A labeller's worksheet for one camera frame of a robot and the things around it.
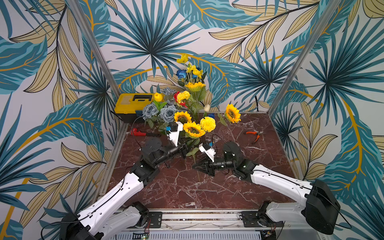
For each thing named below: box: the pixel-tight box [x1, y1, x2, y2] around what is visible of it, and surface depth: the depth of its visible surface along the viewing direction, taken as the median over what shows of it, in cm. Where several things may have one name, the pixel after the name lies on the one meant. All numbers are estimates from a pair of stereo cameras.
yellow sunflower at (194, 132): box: [183, 121, 206, 157], surface depth 63 cm
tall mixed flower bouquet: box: [174, 53, 208, 120], surface depth 76 cm
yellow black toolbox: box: [114, 93, 165, 123], surface depth 104 cm
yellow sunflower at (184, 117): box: [174, 111, 192, 124], surface depth 70 cm
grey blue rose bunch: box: [141, 102, 177, 133], surface depth 73 cm
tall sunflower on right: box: [218, 103, 242, 127], surface depth 66 cm
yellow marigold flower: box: [200, 116, 217, 133], surface depth 70 cm
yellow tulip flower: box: [153, 92, 168, 112], surface depth 65 cm
